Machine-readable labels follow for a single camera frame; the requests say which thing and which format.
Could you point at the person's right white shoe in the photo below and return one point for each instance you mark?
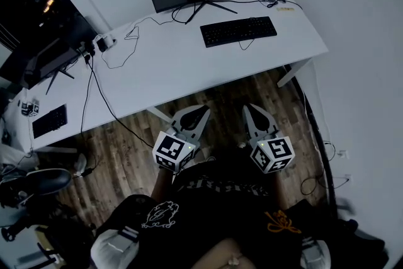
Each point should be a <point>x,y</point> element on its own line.
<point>315,253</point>

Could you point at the person's left white shoe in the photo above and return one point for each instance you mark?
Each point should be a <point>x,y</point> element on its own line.
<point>113,247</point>

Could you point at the person's left forearm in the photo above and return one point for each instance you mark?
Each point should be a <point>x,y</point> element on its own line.
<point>161,184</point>

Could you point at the white wall socket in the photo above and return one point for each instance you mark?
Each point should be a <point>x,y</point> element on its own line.
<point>348,178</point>

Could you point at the person's bare leg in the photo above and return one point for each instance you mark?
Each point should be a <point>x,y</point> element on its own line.
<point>222,253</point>

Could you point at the person's black printed shirt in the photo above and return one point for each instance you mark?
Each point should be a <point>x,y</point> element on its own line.
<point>220,179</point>

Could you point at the black curved hoop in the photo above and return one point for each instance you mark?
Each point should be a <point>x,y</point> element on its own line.
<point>324,148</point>

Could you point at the small black computer monitor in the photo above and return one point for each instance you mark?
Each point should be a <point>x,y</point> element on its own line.
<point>41,61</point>

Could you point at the person's black shorts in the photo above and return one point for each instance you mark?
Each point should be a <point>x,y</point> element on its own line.
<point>220,223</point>

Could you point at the black-and-white patterned block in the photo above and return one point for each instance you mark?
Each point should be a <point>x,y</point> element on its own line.
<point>30,108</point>

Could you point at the person's right forearm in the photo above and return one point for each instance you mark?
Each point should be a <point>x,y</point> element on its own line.
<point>281,190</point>

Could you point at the black power adapter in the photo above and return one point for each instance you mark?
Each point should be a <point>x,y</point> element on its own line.
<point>102,44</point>

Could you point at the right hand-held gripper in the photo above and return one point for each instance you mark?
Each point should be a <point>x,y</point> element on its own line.
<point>274,154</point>

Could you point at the person's white shoe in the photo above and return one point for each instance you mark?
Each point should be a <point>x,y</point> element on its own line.
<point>113,247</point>
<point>315,253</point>

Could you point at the small yellow wooden strip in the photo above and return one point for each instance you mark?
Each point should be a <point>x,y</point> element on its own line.
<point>286,9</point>

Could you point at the white plastic bag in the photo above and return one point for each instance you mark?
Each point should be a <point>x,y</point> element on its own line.
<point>14,132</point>

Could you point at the small black keyboard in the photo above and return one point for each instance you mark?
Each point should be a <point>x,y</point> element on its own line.
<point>50,121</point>

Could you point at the white power strip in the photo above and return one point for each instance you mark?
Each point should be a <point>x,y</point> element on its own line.
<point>107,42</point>

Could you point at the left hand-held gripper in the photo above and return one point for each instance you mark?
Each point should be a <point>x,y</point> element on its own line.
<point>172,151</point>

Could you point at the white desk leg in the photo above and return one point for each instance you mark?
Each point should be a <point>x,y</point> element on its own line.
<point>294,73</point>
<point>160,114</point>

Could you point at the black office chair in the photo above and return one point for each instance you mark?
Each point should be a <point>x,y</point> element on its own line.
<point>44,182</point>

